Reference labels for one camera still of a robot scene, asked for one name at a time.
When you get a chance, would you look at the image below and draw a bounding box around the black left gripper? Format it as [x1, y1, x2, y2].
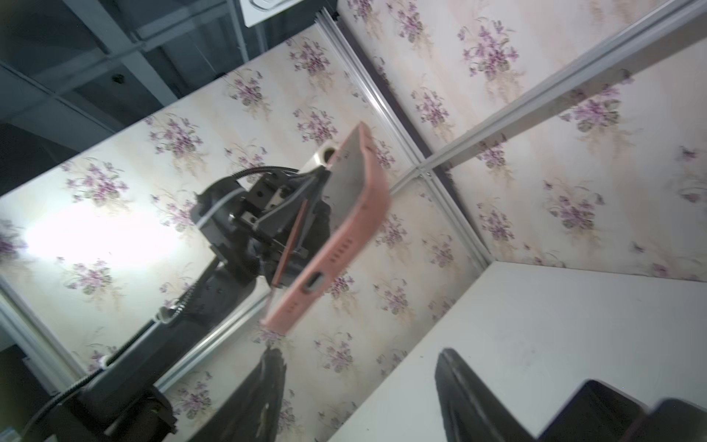
[242, 167, 331, 287]

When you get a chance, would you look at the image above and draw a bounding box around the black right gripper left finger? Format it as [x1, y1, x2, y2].
[191, 348, 286, 441]

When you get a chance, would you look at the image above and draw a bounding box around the aluminium frame top bar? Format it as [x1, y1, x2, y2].
[315, 8, 495, 268]

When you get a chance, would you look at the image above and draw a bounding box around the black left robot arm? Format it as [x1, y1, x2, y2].
[21, 166, 331, 441]

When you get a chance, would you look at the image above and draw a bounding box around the white ceiling air conditioner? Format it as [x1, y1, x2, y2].
[239, 0, 302, 28]

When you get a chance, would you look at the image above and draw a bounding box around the black phone pink edge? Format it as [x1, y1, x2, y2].
[261, 122, 391, 335]

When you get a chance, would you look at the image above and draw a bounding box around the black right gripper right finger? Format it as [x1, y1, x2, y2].
[435, 348, 533, 441]

